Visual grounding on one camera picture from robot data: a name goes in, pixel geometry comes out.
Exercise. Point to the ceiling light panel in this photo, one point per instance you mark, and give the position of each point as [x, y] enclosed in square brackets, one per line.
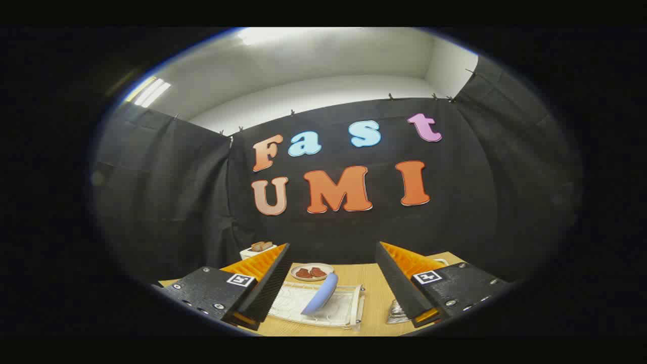
[149, 92]

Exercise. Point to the black backdrop cloth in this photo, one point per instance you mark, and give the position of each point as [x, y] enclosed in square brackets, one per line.
[177, 192]

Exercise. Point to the red meat piece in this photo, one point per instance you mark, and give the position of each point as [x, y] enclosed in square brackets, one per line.
[318, 272]
[303, 273]

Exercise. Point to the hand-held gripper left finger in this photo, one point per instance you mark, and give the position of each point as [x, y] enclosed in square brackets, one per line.
[270, 283]

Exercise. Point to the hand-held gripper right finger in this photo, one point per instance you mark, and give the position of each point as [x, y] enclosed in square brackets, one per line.
[397, 283]

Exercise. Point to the white toaster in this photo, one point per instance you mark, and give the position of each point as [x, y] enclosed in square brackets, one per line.
[248, 253]

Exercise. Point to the white divided dish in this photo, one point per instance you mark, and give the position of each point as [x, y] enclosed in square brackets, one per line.
[441, 261]

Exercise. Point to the white plate with meat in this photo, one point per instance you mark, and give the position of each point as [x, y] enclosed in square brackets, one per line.
[328, 267]

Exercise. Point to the blue plate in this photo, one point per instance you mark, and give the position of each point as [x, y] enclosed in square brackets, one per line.
[321, 296]

